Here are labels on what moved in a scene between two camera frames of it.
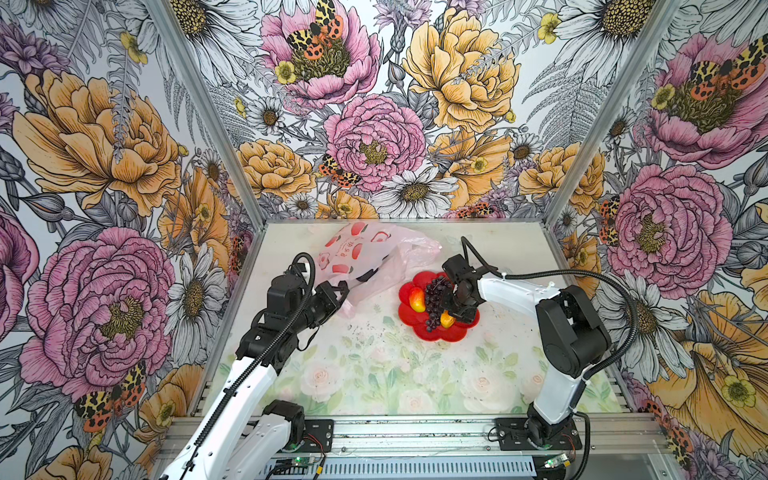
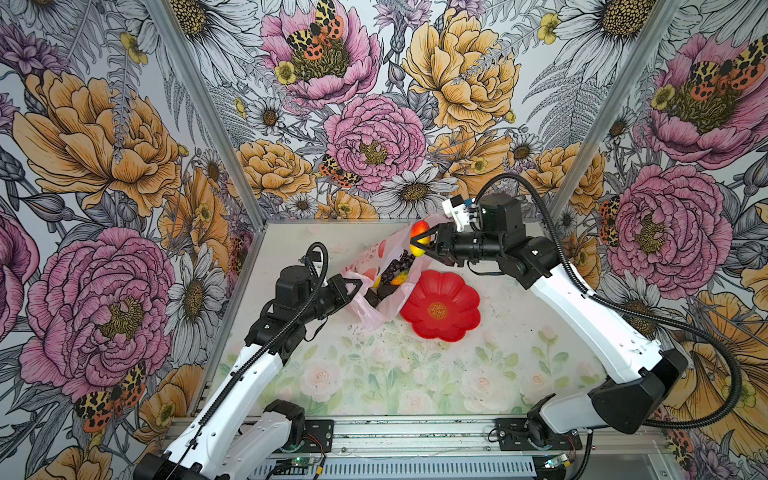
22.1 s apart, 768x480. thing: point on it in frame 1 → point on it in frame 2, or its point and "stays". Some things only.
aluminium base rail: x=584 y=446 stays
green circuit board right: x=560 y=460 stays
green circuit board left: x=293 y=462 stays
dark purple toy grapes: x=433 y=301 → x=397 y=266
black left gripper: x=326 y=291 stays
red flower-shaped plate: x=417 y=320 stays
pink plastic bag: x=345 y=251 → x=371 y=267
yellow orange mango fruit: x=417 y=299 → x=418 y=228
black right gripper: x=467 y=316 → x=446 y=243
